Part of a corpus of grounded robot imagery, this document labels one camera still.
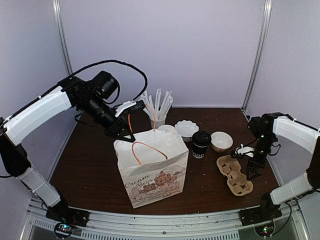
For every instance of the aluminium front rail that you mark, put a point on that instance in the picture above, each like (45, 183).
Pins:
(224, 225)

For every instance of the stack of paper cups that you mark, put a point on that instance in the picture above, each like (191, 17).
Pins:
(166, 128)

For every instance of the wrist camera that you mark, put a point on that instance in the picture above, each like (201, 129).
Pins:
(130, 107)
(242, 151)

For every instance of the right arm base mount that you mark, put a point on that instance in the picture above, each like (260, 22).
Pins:
(253, 216)

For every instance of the white paper bag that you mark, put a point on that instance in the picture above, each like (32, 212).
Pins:
(153, 167)

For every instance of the aluminium post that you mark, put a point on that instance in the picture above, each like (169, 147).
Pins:
(62, 36)
(265, 25)

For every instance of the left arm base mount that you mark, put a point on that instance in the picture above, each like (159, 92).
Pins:
(67, 215)

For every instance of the single black paper cup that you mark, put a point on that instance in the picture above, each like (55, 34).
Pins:
(199, 148)

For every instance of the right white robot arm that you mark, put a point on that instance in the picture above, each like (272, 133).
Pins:
(266, 129)

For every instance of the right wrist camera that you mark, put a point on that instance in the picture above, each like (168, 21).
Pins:
(242, 151)

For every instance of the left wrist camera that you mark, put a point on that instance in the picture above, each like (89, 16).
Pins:
(130, 107)

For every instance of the white scalloped bowl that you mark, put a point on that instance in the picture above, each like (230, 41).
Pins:
(186, 129)

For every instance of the right aluminium post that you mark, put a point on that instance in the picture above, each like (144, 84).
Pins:
(265, 25)

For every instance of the cardboard cup carrier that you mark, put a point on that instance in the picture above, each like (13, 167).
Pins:
(236, 181)

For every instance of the white round bowl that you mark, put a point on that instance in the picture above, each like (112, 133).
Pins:
(221, 141)

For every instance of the left aluminium post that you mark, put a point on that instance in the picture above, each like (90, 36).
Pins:
(62, 36)

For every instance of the black cup lid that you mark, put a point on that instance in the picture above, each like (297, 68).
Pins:
(201, 138)

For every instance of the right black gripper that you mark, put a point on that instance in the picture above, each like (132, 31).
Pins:
(251, 166)

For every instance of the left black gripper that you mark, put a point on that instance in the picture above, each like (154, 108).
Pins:
(116, 128)

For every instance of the white cup of straws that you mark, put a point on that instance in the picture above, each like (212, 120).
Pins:
(158, 108)

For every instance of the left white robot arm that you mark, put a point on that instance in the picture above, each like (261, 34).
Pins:
(88, 96)

